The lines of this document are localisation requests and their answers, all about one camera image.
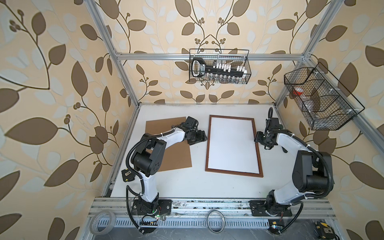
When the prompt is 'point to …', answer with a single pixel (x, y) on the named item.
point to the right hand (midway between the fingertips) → (260, 141)
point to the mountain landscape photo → (232, 145)
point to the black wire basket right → (327, 104)
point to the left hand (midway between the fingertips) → (205, 138)
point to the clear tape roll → (93, 224)
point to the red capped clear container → (298, 91)
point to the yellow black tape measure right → (324, 230)
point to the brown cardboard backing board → (176, 157)
